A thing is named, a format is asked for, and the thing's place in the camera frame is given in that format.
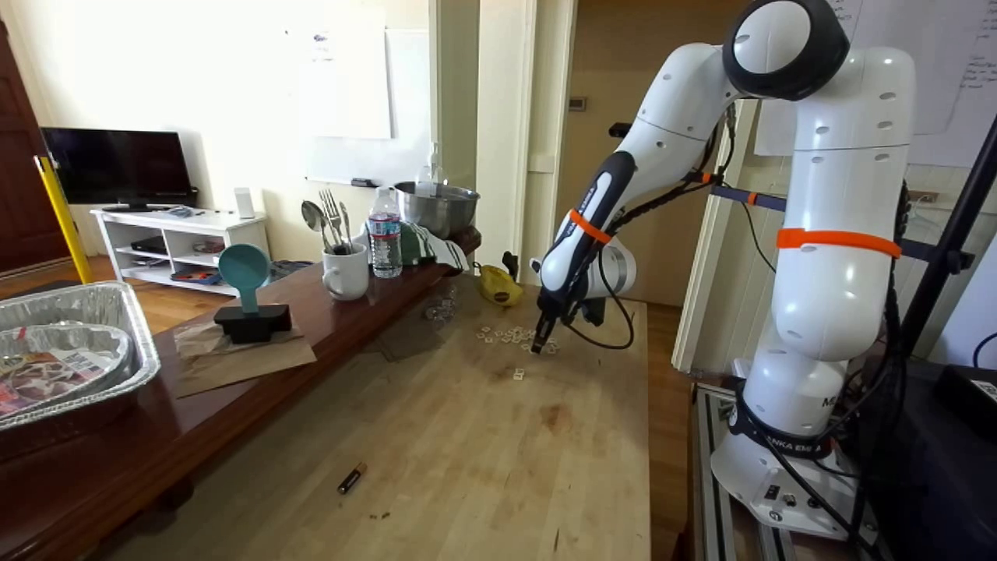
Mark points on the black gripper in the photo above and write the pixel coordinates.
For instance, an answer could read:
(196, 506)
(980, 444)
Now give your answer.
(555, 307)

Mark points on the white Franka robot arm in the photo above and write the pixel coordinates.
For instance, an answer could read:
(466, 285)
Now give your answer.
(844, 313)

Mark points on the yellow crumpled cloth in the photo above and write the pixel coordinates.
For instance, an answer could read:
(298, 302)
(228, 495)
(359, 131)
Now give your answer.
(502, 286)

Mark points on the green striped white towel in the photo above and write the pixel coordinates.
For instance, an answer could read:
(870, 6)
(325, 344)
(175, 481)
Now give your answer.
(441, 253)

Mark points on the large steel bowl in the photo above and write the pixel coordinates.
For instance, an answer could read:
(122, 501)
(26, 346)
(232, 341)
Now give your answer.
(446, 205)

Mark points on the clear plastic water bottle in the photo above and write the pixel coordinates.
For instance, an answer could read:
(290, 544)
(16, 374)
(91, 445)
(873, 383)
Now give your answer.
(385, 244)

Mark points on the white leaning panel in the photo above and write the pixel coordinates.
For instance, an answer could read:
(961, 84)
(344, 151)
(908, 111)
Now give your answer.
(721, 269)

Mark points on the white mug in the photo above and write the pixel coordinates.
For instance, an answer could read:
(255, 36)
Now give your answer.
(347, 276)

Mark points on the metal cutlery piece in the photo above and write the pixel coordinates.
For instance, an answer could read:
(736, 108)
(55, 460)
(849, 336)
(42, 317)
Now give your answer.
(344, 219)
(333, 212)

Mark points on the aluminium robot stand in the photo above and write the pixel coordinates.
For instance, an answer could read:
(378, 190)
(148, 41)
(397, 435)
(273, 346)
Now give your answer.
(717, 500)

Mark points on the black horizontal rod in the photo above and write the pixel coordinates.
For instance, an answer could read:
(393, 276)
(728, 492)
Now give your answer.
(751, 198)

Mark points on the metal spoon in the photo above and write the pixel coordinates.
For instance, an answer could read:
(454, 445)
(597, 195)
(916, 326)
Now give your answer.
(314, 212)

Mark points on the brown wooden door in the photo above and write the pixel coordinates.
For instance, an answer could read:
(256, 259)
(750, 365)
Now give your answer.
(597, 63)

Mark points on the brown cardboard sheet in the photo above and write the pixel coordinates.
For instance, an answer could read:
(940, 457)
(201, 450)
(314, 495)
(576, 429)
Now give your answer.
(250, 362)

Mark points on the teal scoop on black base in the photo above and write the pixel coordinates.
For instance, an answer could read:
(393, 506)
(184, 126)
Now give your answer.
(244, 273)

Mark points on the small white box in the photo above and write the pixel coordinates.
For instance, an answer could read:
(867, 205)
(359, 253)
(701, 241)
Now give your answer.
(244, 201)

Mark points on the white shelf unit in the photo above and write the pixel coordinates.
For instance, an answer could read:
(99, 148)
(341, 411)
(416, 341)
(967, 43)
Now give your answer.
(208, 221)

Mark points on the black tripod pole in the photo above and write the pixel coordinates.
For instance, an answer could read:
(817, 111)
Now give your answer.
(947, 244)

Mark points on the black equipment box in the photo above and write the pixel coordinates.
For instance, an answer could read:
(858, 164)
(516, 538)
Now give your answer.
(935, 487)

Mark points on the black flat television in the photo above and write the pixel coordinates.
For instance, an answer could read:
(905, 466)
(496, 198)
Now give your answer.
(119, 167)

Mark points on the dark wooden table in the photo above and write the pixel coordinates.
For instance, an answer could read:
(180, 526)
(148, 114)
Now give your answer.
(104, 469)

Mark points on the white sheet with writing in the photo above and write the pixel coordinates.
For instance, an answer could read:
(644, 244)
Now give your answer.
(954, 73)

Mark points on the yellow stick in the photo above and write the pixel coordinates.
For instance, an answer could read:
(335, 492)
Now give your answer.
(65, 219)

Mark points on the colourful paper sheet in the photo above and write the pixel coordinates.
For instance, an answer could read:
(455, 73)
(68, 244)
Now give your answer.
(42, 374)

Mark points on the aluminium foil tray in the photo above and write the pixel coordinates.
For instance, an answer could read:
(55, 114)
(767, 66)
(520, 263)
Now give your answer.
(31, 307)

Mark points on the dark brown wooden cabinet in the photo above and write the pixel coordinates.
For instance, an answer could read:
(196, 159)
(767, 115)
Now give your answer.
(21, 176)

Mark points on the wall whiteboard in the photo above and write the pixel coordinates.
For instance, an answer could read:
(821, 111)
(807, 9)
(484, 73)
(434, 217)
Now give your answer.
(354, 95)

